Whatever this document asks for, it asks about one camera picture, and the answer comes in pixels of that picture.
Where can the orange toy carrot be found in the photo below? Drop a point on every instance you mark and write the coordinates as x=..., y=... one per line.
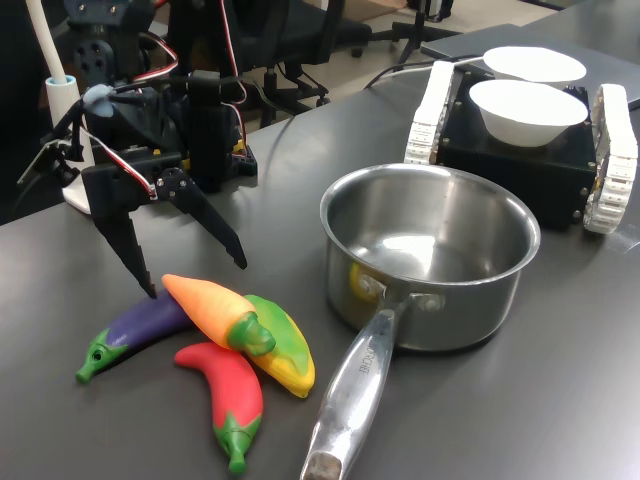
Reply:
x=210, y=305

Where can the white bowl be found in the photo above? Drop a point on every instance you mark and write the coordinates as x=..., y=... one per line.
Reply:
x=525, y=115
x=535, y=65

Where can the purple toy aubergine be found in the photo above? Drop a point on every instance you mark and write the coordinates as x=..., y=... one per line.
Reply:
x=145, y=320

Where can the small black camera board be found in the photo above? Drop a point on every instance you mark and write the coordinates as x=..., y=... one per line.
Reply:
x=67, y=155

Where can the pale grey putty lump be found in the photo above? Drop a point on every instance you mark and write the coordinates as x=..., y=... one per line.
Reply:
x=97, y=100

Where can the yellow green toy corn cob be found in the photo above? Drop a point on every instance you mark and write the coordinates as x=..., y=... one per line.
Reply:
x=290, y=350

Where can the red toy chilli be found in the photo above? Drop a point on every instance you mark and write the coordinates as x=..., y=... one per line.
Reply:
x=230, y=385

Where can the white post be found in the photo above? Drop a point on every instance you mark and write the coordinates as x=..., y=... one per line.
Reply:
x=57, y=90

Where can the black vehicle with white tracks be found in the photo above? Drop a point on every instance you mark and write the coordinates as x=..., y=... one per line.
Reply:
x=500, y=165

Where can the grey closed laptop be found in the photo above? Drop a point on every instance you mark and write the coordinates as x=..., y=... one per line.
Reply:
x=465, y=42

